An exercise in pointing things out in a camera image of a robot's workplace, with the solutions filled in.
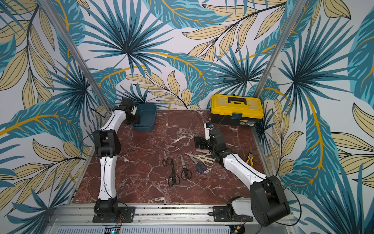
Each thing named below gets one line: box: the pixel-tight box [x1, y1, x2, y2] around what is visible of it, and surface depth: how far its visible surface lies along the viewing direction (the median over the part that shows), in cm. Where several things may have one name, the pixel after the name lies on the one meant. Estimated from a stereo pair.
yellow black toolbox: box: [210, 94, 264, 127], surface depth 102 cm
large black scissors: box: [168, 157, 181, 187], surface depth 87 cm
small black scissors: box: [162, 149, 173, 167], surface depth 94 cm
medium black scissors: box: [180, 154, 193, 180], surface depth 90 cm
